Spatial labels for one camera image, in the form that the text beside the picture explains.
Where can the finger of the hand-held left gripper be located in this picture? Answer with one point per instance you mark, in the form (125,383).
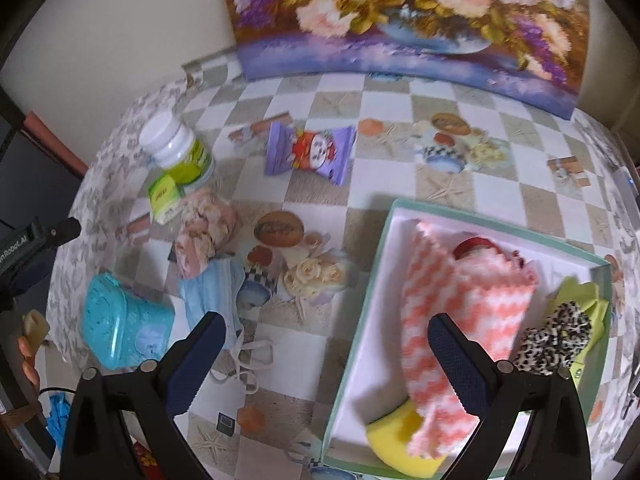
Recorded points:
(62,230)

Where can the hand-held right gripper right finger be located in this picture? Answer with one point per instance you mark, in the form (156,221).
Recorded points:
(455,360)

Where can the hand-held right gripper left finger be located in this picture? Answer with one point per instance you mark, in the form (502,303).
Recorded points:
(200,360)

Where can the pink zigzag cloth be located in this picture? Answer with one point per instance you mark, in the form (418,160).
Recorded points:
(450,290)

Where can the leopard print scrunchie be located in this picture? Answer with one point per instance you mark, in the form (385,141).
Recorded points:
(545,345)

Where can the yellow sponge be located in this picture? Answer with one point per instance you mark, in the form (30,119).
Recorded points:
(395,435)

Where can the white tray with teal rim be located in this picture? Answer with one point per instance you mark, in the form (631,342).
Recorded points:
(390,280)

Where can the red plush toy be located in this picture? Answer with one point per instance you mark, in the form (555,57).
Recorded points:
(472,246)

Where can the lime green cloth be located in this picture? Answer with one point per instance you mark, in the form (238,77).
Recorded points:
(575,292)

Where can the person's left hand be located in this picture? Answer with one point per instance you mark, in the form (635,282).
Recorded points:
(27,360)

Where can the dark cabinet with brown edge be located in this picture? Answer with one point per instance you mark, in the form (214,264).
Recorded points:
(30,170)

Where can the blue face mask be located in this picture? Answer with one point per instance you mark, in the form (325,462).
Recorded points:
(210,290)

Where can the teal plastic container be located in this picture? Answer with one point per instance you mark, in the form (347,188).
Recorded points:
(120,320)

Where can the small green box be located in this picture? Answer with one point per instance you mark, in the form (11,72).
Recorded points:
(162,197)

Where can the pink floral cloth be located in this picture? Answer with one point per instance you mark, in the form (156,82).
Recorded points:
(205,225)

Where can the green bottle with white cap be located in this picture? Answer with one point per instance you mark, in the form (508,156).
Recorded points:
(170,140)

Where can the blue crumpled cloth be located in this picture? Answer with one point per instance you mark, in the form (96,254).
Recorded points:
(57,415)

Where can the purple snack packet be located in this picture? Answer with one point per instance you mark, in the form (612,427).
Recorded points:
(310,152)

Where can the white power strip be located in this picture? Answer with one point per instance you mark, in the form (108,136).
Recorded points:
(627,177)

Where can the checked printed tablecloth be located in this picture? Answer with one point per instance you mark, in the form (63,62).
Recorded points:
(350,105)

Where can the flower painting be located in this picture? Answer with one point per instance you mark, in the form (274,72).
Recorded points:
(400,10)

